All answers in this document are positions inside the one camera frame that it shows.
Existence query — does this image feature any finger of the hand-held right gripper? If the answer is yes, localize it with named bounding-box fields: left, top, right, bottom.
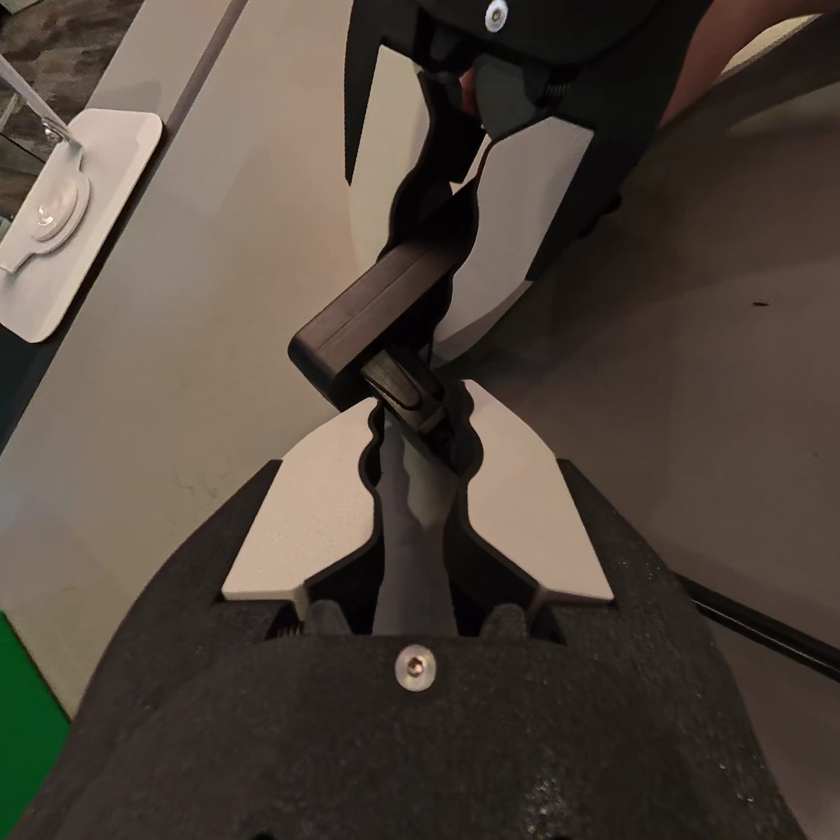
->
left=348, top=45, right=490, bottom=263
left=430, top=117, right=596, bottom=358

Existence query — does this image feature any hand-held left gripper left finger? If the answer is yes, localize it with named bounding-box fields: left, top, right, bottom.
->
left=222, top=397, right=385, bottom=603

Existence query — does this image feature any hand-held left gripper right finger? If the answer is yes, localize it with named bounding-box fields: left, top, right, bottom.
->
left=443, top=379, right=616, bottom=637

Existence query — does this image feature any thick black power cord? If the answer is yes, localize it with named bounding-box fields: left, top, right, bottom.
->
left=360, top=346, right=840, bottom=683

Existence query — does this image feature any black power strip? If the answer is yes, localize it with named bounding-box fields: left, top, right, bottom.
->
left=289, top=238, right=468, bottom=411

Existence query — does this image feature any person's right forearm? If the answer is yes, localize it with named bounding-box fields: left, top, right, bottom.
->
left=658, top=12, right=821, bottom=131

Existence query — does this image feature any green plastic bin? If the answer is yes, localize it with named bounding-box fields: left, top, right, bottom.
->
left=0, top=610, right=72, bottom=818

